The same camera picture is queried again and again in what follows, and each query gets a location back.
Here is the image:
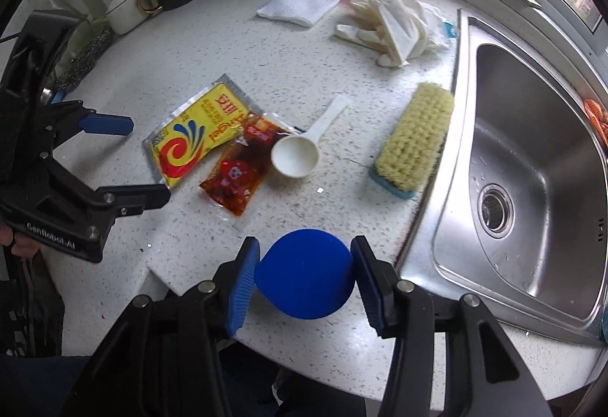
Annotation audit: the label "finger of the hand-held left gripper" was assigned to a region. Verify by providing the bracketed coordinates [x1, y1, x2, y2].
[19, 100, 135, 161]
[28, 153, 172, 222]

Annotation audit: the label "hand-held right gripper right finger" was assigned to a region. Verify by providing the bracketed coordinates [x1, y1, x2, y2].
[350, 235, 554, 417]

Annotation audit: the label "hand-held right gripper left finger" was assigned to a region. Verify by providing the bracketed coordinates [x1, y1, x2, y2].
[62, 235, 262, 417]

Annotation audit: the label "blue plastic cap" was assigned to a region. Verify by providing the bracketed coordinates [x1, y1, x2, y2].
[254, 228, 357, 320]

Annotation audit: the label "white dish cloth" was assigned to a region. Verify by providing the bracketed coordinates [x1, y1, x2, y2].
[256, 0, 344, 27]

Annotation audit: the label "cream rubber gloves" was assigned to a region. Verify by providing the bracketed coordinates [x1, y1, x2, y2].
[333, 0, 454, 68]

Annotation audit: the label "person's left hand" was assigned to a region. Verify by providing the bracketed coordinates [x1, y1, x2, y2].
[0, 224, 36, 258]

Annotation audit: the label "yellow seasoning sachet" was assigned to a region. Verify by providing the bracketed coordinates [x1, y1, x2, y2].
[142, 75, 264, 192]

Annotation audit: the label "red sauce sachet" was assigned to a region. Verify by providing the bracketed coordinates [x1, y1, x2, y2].
[198, 113, 293, 219]

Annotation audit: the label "small white teapot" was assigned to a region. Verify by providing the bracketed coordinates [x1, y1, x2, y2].
[105, 0, 155, 35]

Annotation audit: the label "white plastic scoop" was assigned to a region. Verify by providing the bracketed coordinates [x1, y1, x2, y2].
[271, 94, 353, 179]

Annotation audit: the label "yellow bristle scrub brush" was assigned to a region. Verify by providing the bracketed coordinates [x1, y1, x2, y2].
[369, 82, 456, 200]

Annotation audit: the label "stainless steel sink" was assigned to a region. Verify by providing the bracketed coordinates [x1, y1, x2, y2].
[394, 8, 608, 346]

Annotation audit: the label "orange dish rag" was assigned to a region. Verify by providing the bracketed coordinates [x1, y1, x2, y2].
[583, 98, 608, 147]

